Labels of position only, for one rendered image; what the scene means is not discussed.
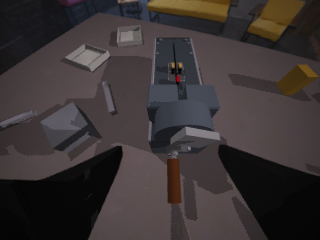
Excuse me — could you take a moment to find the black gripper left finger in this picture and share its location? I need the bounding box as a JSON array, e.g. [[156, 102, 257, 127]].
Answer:
[[0, 146, 123, 240]]

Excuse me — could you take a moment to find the light grey flat bar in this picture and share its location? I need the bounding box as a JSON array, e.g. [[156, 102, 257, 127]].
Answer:
[[0, 109, 37, 130], [103, 81, 116, 114]]

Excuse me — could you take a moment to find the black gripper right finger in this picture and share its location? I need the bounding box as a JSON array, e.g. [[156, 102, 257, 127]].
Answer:
[[218, 145, 320, 240]]

